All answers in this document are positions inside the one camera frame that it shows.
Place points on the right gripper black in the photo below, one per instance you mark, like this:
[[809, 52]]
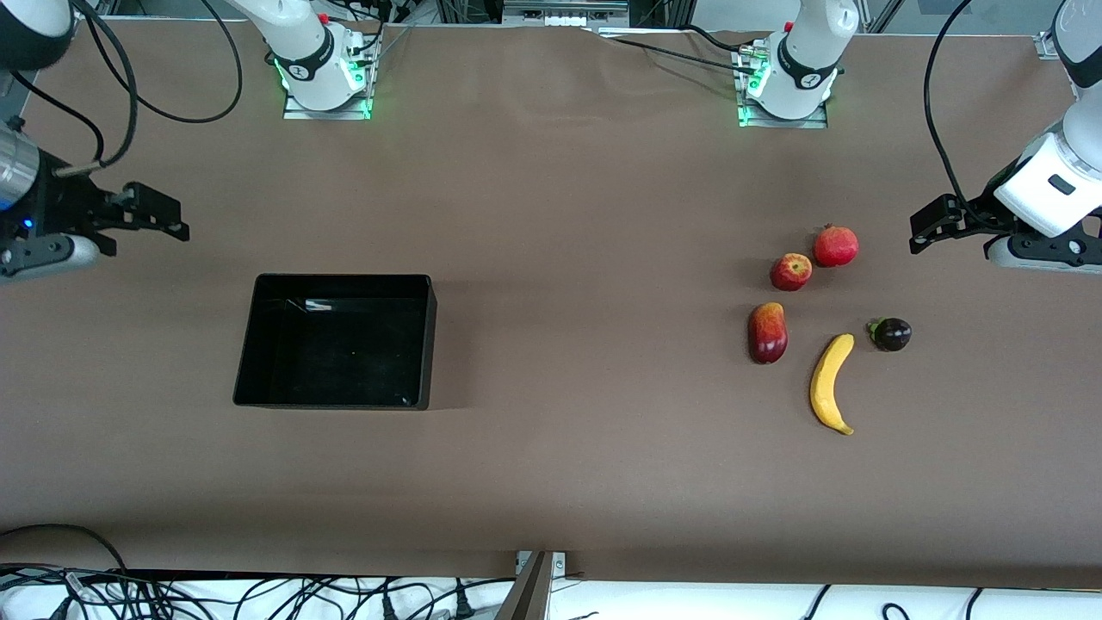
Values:
[[62, 204]]

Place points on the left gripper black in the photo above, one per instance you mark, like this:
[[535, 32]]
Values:
[[979, 215]]

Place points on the small red apple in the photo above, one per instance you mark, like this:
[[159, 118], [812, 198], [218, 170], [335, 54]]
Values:
[[790, 272]]

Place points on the yellow banana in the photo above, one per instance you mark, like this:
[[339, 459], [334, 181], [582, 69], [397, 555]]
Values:
[[825, 387]]

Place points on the black rectangular plastic tray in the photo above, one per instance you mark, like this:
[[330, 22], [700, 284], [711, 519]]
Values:
[[344, 362]]

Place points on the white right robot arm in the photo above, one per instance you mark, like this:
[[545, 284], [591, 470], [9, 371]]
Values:
[[297, 34]]

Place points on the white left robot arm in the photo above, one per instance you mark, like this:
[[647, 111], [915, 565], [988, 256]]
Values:
[[809, 52]]

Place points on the red pomegranate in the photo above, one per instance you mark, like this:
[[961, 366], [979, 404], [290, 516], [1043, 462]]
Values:
[[835, 248]]

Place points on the dark purple mangosteen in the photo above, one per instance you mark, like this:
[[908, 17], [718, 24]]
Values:
[[894, 334]]

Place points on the aluminium table corner profile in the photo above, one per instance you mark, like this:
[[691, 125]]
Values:
[[1049, 45]]

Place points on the red yellow mango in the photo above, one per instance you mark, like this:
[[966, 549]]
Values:
[[768, 336]]

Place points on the white power strip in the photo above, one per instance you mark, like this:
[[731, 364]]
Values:
[[560, 17]]

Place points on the brown table cover sheet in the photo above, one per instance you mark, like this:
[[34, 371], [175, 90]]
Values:
[[516, 474]]

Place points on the dark metal pole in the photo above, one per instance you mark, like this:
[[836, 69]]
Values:
[[527, 598]]

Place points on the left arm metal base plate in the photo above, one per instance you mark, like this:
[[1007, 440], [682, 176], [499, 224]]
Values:
[[783, 123]]

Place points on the small metal bracket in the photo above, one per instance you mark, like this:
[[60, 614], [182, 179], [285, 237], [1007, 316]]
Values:
[[558, 564]]

